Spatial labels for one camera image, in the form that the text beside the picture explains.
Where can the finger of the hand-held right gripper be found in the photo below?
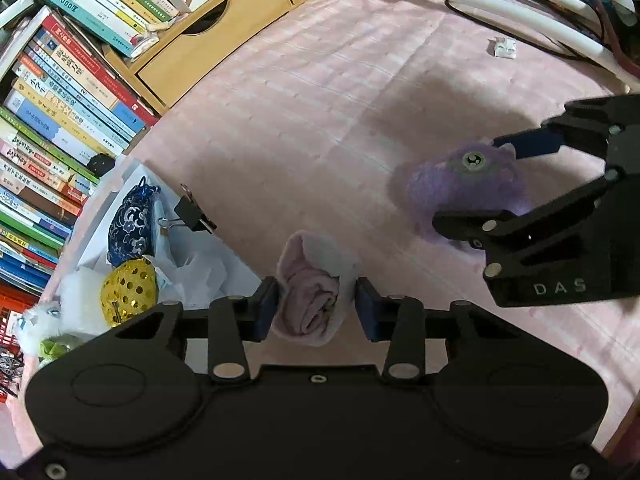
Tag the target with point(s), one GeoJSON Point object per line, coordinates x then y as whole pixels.
{"type": "Point", "coordinates": [535, 141]}
{"type": "Point", "coordinates": [470, 225]}

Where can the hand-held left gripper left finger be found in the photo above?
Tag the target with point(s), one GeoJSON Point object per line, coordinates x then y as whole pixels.
{"type": "Point", "coordinates": [265, 310]}

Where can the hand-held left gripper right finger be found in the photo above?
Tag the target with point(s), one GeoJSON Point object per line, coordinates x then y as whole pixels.
{"type": "Point", "coordinates": [367, 317]}

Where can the purple felt plush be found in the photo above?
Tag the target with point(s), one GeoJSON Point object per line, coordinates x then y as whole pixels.
{"type": "Point", "coordinates": [450, 190]}

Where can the pink towel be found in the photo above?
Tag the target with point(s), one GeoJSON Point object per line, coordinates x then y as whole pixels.
{"type": "Point", "coordinates": [310, 295]}

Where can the yellow perforated ball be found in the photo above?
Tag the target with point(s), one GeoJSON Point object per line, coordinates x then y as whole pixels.
{"type": "Point", "coordinates": [127, 285]}

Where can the white storage box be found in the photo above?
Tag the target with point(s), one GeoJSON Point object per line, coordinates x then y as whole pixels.
{"type": "Point", "coordinates": [97, 210]}

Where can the white crumpled plastic bag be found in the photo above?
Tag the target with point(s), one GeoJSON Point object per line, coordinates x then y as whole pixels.
{"type": "Point", "coordinates": [195, 275]}

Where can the small clear plastic wrapper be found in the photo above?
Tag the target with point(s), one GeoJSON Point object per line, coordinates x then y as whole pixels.
{"type": "Point", "coordinates": [502, 48]}

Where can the black binder clip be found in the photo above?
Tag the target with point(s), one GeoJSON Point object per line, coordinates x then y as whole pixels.
{"type": "Point", "coordinates": [192, 212]}

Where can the blue floral pouch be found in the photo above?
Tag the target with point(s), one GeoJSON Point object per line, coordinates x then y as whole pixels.
{"type": "Point", "coordinates": [130, 225]}

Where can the pink quilted blanket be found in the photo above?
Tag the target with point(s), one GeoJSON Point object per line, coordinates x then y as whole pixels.
{"type": "Point", "coordinates": [325, 110]}

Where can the white fluffy toy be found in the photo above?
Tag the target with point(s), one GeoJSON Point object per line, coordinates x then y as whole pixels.
{"type": "Point", "coordinates": [75, 305]}

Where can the small black box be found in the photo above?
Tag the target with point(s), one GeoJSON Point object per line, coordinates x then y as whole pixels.
{"type": "Point", "coordinates": [101, 165]}

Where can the red plastic crate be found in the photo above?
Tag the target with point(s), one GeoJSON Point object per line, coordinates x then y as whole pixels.
{"type": "Point", "coordinates": [10, 320]}

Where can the wooden drawer organizer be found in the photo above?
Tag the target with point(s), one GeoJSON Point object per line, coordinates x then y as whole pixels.
{"type": "Point", "coordinates": [200, 60]}

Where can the miniature bicycle model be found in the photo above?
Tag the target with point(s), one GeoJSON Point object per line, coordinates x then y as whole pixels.
{"type": "Point", "coordinates": [10, 370]}

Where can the row of tall picture books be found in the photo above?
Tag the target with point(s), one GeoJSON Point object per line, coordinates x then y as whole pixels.
{"type": "Point", "coordinates": [60, 110]}

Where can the row of slim paperback books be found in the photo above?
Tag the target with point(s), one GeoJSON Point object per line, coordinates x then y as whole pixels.
{"type": "Point", "coordinates": [100, 5]}

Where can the white tube frame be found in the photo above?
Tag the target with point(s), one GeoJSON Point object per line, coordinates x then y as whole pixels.
{"type": "Point", "coordinates": [500, 7]}

